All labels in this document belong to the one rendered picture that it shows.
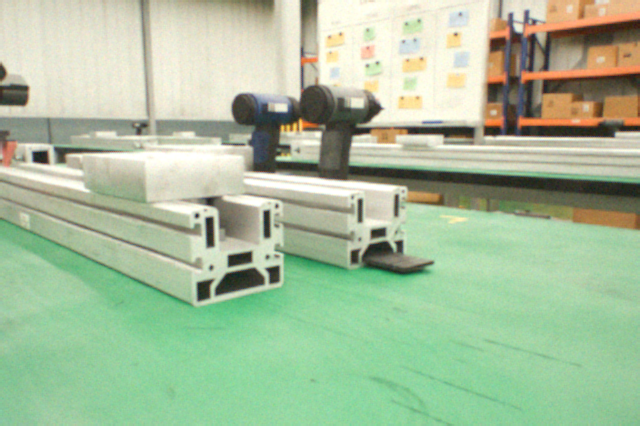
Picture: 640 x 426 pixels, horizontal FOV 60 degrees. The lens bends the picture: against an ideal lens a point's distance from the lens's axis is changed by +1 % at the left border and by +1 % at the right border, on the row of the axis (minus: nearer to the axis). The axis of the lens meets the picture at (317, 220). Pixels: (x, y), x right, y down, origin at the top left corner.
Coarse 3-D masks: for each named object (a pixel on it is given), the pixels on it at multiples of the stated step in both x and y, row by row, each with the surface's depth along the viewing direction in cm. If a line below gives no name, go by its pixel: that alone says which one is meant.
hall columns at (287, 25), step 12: (276, 0) 888; (288, 0) 872; (276, 12) 891; (288, 12) 875; (276, 24) 894; (288, 24) 878; (276, 36) 897; (288, 36) 881; (276, 48) 900; (288, 48) 883; (276, 60) 903; (288, 60) 886; (276, 72) 907; (288, 72) 889; (276, 84) 910; (288, 84) 892; (300, 120) 916
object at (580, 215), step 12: (372, 132) 550; (384, 132) 538; (396, 132) 531; (408, 192) 477; (420, 192) 473; (432, 204) 473; (576, 216) 385; (588, 216) 378; (600, 216) 372; (612, 216) 366; (624, 216) 360; (636, 216) 356; (636, 228) 359
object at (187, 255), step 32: (0, 192) 94; (32, 192) 80; (64, 192) 70; (96, 192) 62; (32, 224) 82; (64, 224) 71; (96, 224) 63; (128, 224) 56; (160, 224) 53; (192, 224) 47; (224, 224) 56; (256, 224) 52; (96, 256) 64; (128, 256) 57; (160, 256) 54; (192, 256) 47; (224, 256) 49; (256, 256) 52; (160, 288) 52; (192, 288) 48; (224, 288) 52; (256, 288) 52
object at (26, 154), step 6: (18, 150) 200; (24, 150) 196; (30, 150) 196; (36, 150) 198; (42, 150) 199; (48, 150) 200; (18, 156) 200; (24, 156) 197; (30, 156) 196; (36, 156) 199; (42, 156) 201; (48, 156) 201; (18, 162) 202; (24, 162) 198; (30, 162) 196; (36, 162) 200; (42, 162) 201; (48, 162) 202
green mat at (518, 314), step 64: (0, 256) 67; (64, 256) 67; (448, 256) 67; (512, 256) 67; (576, 256) 67; (0, 320) 45; (64, 320) 45; (128, 320) 45; (192, 320) 45; (256, 320) 45; (320, 320) 45; (384, 320) 45; (448, 320) 45; (512, 320) 45; (576, 320) 45; (0, 384) 34; (64, 384) 34; (128, 384) 34; (192, 384) 34; (256, 384) 33; (320, 384) 33; (384, 384) 34; (448, 384) 34; (512, 384) 34; (576, 384) 34
